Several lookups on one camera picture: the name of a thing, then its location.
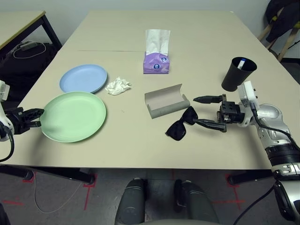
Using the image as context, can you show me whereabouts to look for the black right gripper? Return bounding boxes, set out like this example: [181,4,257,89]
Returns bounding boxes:
[192,94,246,133]

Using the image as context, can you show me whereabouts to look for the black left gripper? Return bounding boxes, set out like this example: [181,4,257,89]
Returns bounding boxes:
[4,106,45,135]

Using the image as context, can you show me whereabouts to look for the black sunglasses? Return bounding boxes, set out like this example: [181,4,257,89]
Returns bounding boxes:
[165,105,199,142]

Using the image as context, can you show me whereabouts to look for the green round plate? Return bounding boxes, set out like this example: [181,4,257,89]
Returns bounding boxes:
[39,91,108,143]

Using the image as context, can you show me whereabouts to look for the grey glasses case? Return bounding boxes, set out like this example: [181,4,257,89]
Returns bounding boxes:
[144,83,190,120]

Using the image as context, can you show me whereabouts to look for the black plastic cup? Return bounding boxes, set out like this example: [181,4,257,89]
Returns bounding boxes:
[221,57,258,92]

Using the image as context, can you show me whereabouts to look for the black bag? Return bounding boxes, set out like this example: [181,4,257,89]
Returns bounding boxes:
[0,42,61,101]

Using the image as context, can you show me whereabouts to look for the black table foot bar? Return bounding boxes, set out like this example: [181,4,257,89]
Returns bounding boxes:
[30,167,96,185]
[228,170,276,186]
[0,165,35,182]

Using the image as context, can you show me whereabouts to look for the blue round plate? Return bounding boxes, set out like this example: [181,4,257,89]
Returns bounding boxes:
[59,65,108,94]

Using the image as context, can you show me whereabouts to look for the purple tissue box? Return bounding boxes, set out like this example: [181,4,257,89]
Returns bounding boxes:
[142,52,170,75]

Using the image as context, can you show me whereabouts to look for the white upright tissue sheet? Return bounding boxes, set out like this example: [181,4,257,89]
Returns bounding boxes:
[145,29,171,57]

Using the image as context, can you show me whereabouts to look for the grey robot right leg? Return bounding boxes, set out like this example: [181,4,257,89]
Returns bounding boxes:
[173,179,220,225]

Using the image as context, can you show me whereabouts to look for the grey robot leg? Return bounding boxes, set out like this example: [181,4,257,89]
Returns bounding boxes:
[173,179,220,225]
[116,178,147,225]

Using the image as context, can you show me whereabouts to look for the beige side table black legs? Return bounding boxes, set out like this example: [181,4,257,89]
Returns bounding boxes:
[0,10,63,51]

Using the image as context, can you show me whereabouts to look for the wooden stool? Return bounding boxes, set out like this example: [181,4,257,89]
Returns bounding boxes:
[257,22,300,63]

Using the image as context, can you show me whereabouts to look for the grey robot left leg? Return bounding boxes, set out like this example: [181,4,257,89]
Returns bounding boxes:
[116,178,147,225]

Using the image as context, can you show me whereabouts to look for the black jacket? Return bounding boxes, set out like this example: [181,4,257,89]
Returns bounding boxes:
[264,0,300,43]

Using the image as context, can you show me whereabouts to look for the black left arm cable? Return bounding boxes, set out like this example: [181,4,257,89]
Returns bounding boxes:
[0,124,15,163]

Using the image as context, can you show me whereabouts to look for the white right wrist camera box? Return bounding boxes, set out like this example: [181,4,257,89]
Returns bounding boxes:
[237,81,258,111]

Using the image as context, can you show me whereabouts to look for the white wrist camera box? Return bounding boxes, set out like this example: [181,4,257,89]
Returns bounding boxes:
[237,81,258,111]
[0,80,10,102]

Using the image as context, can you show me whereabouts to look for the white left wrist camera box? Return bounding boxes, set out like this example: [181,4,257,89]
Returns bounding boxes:
[0,80,10,102]

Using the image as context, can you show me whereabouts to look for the thin white floor cable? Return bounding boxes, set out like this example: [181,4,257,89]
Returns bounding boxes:
[34,172,79,214]

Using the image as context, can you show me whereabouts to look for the grey power adapter white cable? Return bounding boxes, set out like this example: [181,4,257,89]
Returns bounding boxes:
[13,41,47,59]

